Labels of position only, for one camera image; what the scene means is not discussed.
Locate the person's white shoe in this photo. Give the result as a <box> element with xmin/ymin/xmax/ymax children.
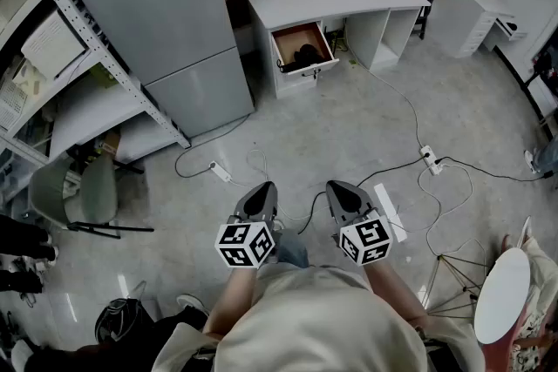
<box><xmin>175</xmin><ymin>294</ymin><xmax>211</xmax><ymax>318</ymax></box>

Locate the white metal shelf rack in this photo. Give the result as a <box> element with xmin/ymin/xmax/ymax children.
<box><xmin>0</xmin><ymin>0</ymin><xmax>193</xmax><ymax>173</ymax></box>

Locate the person's cream shirt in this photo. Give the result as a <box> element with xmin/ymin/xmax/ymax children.
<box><xmin>151</xmin><ymin>263</ymin><xmax>486</xmax><ymax>372</ymax></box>

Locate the long white power strip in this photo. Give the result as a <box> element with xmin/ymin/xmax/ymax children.
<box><xmin>418</xmin><ymin>145</ymin><xmax>443</xmax><ymax>177</ymax></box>

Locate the round white side table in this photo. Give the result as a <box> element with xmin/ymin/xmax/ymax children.
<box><xmin>423</xmin><ymin>247</ymin><xmax>533</xmax><ymax>347</ymax></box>

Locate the thin white power cable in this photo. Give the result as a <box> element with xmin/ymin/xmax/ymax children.
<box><xmin>347</xmin><ymin>37</ymin><xmax>426</xmax><ymax>150</ymax></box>

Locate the white microwave oven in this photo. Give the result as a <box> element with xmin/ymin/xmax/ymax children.
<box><xmin>20</xmin><ymin>8</ymin><xmax>89</xmax><ymax>80</ymax></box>

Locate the thin black cable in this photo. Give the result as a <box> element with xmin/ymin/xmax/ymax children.
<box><xmin>297</xmin><ymin>155</ymin><xmax>427</xmax><ymax>237</ymax></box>

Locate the looped white cable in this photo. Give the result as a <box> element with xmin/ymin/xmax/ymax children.
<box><xmin>417</xmin><ymin>163</ymin><xmax>488</xmax><ymax>259</ymax></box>

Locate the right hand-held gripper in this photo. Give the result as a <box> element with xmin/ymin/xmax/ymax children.
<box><xmin>326</xmin><ymin>181</ymin><xmax>393</xmax><ymax>267</ymax></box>

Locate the green chair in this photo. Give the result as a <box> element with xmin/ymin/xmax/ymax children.
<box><xmin>27</xmin><ymin>152</ymin><xmax>156</xmax><ymax>240</ymax></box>

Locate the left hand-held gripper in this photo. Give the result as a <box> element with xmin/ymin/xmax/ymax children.
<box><xmin>214</xmin><ymin>181</ymin><xmax>283</xmax><ymax>270</ymax></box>

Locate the person's left forearm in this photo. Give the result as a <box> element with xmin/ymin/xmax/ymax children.
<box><xmin>202</xmin><ymin>267</ymin><xmax>259</xmax><ymax>336</ymax></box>

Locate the grey refrigerator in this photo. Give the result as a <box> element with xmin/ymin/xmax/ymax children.
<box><xmin>58</xmin><ymin>0</ymin><xmax>256</xmax><ymax>140</ymax></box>

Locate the black item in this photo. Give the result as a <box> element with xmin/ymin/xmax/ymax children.
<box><xmin>277</xmin><ymin>43</ymin><xmax>331</xmax><ymax>74</ymax></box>

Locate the person's blue jeans leg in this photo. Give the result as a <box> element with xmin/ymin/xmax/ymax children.
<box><xmin>276</xmin><ymin>229</ymin><xmax>310</xmax><ymax>269</ymax></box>

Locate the black refrigerator cable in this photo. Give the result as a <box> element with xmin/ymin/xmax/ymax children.
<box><xmin>174</xmin><ymin>112</ymin><xmax>253</xmax><ymax>179</ymax></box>

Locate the long black cable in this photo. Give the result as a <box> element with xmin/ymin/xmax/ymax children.
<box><xmin>437</xmin><ymin>155</ymin><xmax>554</xmax><ymax>182</ymax></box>

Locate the white wooden drawer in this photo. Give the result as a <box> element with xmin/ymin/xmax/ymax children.
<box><xmin>269</xmin><ymin>22</ymin><xmax>341</xmax><ymax>78</ymax></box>

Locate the person's right forearm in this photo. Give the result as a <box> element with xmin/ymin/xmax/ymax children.
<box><xmin>363</xmin><ymin>261</ymin><xmax>431</xmax><ymax>328</ymax></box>

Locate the small white power strip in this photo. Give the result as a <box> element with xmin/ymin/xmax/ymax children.
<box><xmin>208</xmin><ymin>160</ymin><xmax>233</xmax><ymax>183</ymax></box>

